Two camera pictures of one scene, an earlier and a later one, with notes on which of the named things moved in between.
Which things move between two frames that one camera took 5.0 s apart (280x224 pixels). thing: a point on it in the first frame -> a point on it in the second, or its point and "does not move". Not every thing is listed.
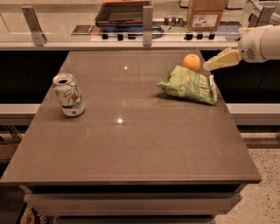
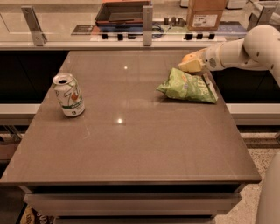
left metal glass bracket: x=39 y=38 does not move
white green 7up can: x=68 y=93 does not move
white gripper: x=250 y=44 -> x=210 y=59
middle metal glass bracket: x=147 y=25 does not move
